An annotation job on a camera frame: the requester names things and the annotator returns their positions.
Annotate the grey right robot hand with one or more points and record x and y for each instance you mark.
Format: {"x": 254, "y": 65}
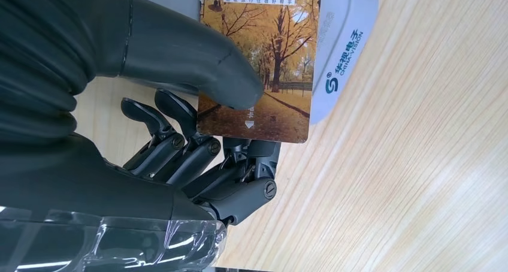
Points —
{"x": 79, "y": 175}

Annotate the white card reader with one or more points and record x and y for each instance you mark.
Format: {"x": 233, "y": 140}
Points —
{"x": 345, "y": 44}

